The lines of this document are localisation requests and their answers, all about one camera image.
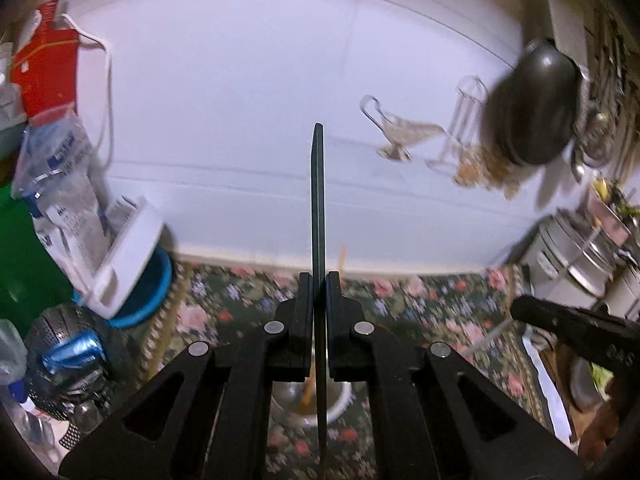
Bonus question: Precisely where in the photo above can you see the red packet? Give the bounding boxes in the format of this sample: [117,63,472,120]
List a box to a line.
[10,0,83,118]

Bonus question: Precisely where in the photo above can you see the orange wooden chopstick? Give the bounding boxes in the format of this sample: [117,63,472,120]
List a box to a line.
[300,244,348,407]

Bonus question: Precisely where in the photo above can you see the clear blue-printed plastic bag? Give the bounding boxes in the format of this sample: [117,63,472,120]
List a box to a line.
[12,110,121,281]

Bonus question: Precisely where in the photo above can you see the dark green chopstick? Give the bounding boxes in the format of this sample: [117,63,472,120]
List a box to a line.
[311,123,328,463]

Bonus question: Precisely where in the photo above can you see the pink container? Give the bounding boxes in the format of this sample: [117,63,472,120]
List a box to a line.
[585,190,632,241]

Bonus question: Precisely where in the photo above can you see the blue bowl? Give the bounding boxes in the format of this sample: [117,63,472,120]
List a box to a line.
[107,247,173,328]

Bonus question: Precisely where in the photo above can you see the hanging metal ladle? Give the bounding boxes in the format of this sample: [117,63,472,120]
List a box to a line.
[570,100,616,183]

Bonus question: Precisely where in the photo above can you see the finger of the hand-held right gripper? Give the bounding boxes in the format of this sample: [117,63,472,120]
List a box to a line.
[510,294,640,377]

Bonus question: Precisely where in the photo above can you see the yellow brown dried bunch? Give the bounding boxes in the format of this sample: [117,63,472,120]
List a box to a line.
[452,145,523,200]

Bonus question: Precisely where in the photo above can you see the white cable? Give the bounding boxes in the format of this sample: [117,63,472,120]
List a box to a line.
[60,12,113,166]

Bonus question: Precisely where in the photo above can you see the clear plastic bottle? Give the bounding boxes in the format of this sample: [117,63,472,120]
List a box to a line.
[0,320,56,466]

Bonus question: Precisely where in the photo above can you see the large metal canister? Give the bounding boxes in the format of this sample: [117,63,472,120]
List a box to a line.
[520,210,621,311]

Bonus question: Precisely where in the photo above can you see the teal box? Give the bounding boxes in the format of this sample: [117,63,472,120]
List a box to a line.
[0,42,28,158]

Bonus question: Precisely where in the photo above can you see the small metal canister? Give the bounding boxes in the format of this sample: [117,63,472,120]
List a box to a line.
[600,260,640,321]

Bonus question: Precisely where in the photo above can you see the green plastic bag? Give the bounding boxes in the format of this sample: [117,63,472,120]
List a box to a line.
[0,155,76,331]

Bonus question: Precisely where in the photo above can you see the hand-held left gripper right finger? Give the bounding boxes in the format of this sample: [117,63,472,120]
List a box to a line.
[326,270,583,480]

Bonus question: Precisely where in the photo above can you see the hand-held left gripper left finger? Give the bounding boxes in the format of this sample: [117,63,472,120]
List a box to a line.
[59,271,313,480]

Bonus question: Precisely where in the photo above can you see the floral tablecloth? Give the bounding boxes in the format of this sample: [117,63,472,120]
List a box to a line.
[145,257,566,480]

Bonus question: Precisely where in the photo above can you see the row of hanging metal utensils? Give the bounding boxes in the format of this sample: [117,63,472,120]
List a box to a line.
[587,10,640,171]

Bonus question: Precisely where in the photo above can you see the white plastic box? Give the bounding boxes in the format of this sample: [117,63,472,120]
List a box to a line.
[75,195,166,318]

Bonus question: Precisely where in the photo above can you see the black mesh basket blue ribbon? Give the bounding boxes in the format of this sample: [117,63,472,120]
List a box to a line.
[22,302,141,451]

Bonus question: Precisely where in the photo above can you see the white utensil cup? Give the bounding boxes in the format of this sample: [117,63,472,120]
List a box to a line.
[270,379,353,430]

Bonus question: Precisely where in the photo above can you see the black frying pan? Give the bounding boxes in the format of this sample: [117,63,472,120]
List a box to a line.
[482,37,586,166]

